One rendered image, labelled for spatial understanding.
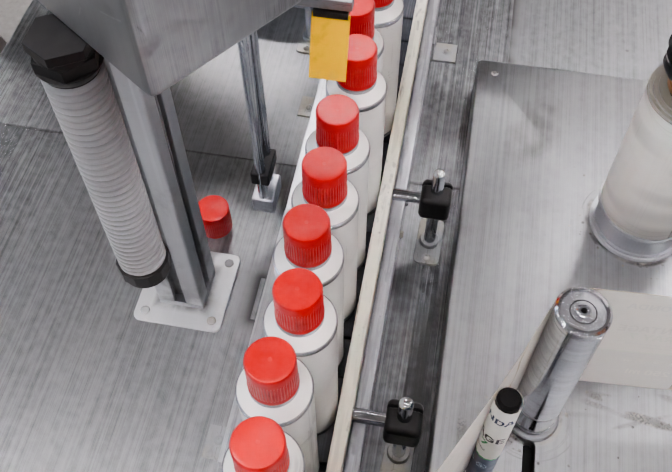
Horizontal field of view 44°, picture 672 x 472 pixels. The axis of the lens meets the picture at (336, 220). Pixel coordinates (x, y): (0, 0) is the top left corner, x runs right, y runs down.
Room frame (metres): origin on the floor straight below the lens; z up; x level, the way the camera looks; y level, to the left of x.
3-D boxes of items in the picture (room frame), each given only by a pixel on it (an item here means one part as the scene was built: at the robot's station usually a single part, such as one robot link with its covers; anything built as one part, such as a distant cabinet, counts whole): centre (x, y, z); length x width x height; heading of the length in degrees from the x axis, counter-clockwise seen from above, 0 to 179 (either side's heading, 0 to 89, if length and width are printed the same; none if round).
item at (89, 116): (0.29, 0.13, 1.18); 0.04 x 0.04 x 0.21
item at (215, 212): (0.49, 0.13, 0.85); 0.03 x 0.03 x 0.03
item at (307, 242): (0.32, 0.02, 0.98); 0.05 x 0.05 x 0.20
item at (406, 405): (0.25, -0.04, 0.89); 0.06 x 0.03 x 0.12; 79
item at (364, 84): (0.49, -0.02, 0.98); 0.05 x 0.05 x 0.20
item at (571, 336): (0.26, -0.16, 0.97); 0.05 x 0.05 x 0.19
